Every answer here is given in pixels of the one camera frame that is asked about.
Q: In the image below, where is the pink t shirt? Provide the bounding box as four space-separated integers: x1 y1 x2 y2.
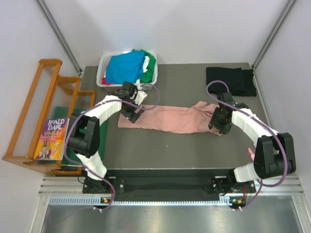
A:
118 101 221 135

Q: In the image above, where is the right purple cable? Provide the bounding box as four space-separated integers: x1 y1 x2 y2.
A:
205 81 291 211

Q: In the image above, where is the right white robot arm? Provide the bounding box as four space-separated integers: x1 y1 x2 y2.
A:
208 92 296 192

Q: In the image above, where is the blue t shirt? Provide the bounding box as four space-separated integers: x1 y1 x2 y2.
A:
105 50 145 84

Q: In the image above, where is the red t shirt in basket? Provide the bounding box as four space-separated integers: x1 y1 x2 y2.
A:
102 76 112 85

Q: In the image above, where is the grey slotted cable duct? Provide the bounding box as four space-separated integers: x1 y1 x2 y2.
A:
49 196 243 206

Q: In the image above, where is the green book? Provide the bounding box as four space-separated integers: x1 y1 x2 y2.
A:
52 106 107 166

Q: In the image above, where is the green t shirt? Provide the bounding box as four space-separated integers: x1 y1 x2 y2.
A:
140 50 157 83

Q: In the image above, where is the white plastic laundry basket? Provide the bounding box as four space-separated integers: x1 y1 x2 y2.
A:
96 50 158 91

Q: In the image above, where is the wooden rack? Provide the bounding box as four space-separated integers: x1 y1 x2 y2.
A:
3 59 96 176

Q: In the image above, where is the folded black t shirt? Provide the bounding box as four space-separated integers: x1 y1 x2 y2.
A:
206 67 257 97

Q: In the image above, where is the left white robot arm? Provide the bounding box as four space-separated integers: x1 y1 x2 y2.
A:
66 82 147 193

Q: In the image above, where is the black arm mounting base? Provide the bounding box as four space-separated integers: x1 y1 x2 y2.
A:
82 169 256 196

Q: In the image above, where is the Roald Dahl book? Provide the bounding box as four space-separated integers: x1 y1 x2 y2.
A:
34 118 69 161

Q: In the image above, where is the white t shirt in basket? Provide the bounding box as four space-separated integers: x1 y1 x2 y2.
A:
136 56 152 83

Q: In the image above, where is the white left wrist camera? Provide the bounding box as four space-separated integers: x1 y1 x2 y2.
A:
134 90 148 105

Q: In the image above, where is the pink small object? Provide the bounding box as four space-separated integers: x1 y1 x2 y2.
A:
247 148 255 161

